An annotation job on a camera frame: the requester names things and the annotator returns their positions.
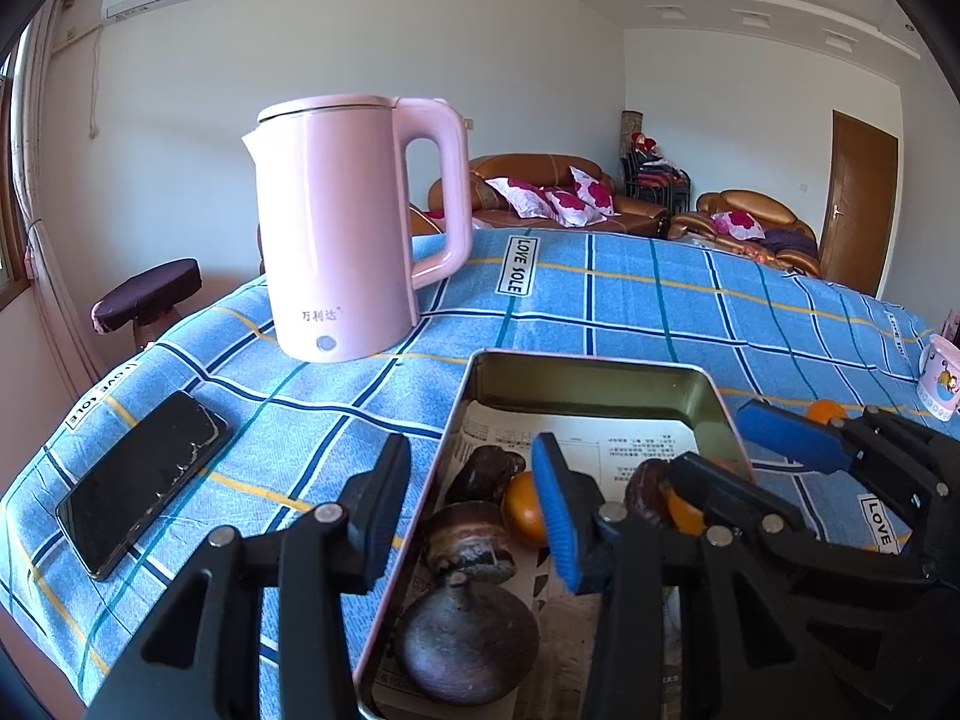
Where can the printed paper sheet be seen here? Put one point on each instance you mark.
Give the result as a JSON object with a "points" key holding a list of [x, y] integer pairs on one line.
{"points": [[630, 450]]}

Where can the pink cartoon cat bucket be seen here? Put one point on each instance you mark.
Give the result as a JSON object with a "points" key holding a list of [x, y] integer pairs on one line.
{"points": [[941, 382]]}

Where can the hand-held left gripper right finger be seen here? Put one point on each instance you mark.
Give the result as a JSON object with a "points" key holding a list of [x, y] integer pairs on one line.
{"points": [[559, 521]]}

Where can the brown leather armchair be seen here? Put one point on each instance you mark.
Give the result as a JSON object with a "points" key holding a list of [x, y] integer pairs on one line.
{"points": [[750, 202]]}

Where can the dark fruit half speckled face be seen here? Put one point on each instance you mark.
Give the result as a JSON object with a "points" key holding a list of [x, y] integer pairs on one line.
{"points": [[645, 491]]}

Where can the large orange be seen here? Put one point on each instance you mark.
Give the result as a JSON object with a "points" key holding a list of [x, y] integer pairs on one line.
{"points": [[825, 411]]}

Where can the blue plaid blanket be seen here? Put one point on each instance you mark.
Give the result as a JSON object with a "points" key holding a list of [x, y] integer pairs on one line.
{"points": [[637, 300]]}

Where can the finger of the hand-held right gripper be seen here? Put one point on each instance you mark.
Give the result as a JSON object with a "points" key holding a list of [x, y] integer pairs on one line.
{"points": [[791, 439], [750, 502]]}

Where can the pink tin box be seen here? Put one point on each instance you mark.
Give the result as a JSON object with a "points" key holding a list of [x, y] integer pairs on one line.
{"points": [[585, 390]]}

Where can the purple cloth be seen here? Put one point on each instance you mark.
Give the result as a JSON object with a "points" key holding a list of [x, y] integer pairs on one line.
{"points": [[791, 241]]}

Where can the light curtain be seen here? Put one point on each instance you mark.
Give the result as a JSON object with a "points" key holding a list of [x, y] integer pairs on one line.
{"points": [[52, 187]]}

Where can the white pillow red flowers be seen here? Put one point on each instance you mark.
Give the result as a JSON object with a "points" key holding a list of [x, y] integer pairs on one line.
{"points": [[574, 206], [517, 195], [739, 223], [592, 187]]}

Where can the dark brown passion fruit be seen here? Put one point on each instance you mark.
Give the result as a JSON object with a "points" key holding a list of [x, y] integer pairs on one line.
{"points": [[469, 544]]}

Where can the tall patterned vase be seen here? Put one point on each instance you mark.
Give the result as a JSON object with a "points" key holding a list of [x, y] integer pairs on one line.
{"points": [[630, 127]]}

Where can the black smartphone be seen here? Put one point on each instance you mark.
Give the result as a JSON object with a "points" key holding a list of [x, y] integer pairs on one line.
{"points": [[142, 480]]}

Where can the dark brown fruit piece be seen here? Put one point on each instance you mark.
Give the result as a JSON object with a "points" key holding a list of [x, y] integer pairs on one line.
{"points": [[487, 472]]}

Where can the pink electric kettle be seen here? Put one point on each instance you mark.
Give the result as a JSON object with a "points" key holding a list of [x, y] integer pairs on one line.
{"points": [[330, 240]]}

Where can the small orange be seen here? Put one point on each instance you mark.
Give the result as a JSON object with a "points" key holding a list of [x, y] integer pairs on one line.
{"points": [[525, 514], [686, 516]]}

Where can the stool with purple cushion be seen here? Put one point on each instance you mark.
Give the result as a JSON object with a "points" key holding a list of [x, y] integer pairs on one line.
{"points": [[150, 289]]}

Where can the brown leather sofa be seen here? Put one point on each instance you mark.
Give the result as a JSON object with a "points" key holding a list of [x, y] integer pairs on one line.
{"points": [[525, 165]]}

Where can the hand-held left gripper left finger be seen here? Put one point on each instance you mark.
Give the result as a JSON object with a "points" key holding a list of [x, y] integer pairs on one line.
{"points": [[382, 517]]}

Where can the stack of dark chairs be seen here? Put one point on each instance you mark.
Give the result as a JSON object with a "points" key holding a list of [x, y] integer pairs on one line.
{"points": [[656, 184]]}

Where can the brown wooden door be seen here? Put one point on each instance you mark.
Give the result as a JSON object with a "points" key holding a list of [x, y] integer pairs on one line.
{"points": [[859, 202]]}

